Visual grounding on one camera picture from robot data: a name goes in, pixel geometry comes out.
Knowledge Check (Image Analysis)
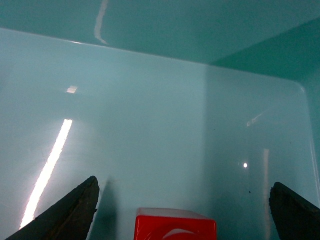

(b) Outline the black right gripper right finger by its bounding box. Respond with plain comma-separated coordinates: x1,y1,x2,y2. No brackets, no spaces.
269,182,320,240

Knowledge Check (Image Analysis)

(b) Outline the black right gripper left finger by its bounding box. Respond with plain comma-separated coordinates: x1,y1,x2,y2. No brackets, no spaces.
7,176,100,240

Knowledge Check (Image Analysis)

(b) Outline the red toy block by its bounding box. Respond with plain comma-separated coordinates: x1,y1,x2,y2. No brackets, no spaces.
133,207,217,240

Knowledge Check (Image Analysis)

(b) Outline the light teal plastic box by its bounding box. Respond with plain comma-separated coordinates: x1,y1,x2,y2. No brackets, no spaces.
0,0,320,240

